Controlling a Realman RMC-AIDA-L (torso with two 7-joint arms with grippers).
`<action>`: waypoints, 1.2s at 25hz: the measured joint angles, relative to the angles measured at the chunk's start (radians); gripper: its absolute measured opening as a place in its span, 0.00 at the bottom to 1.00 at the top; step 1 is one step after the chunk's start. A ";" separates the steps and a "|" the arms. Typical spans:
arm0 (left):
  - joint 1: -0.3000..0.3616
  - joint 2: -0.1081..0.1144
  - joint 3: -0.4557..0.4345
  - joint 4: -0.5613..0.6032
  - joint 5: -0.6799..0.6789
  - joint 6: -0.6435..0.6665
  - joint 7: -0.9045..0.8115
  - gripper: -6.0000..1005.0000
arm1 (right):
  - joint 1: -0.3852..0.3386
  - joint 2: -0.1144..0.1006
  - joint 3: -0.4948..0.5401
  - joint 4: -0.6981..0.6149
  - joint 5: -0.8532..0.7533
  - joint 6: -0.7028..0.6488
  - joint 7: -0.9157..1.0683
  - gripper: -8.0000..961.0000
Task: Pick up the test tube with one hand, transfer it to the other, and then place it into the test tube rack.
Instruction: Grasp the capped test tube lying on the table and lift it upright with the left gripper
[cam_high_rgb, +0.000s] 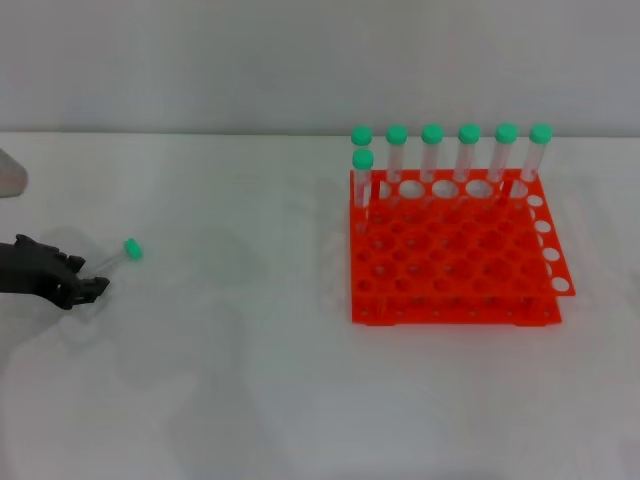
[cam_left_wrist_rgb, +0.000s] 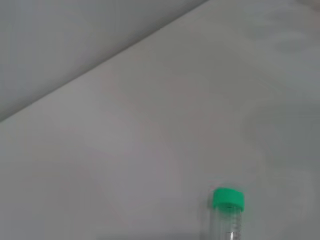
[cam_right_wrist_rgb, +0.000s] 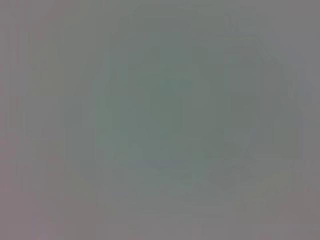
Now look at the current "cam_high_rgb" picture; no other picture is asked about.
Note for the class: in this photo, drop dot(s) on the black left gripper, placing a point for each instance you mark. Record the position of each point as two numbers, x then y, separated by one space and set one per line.
30 265

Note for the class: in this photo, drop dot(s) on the green-capped clear test tube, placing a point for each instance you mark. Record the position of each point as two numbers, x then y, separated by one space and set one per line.
133 249
361 135
363 159
432 133
506 132
396 134
540 132
469 132

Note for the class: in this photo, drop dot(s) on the orange test tube rack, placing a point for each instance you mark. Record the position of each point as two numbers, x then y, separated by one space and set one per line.
450 260

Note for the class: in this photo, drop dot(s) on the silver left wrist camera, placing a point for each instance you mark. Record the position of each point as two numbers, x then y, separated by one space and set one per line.
10 175

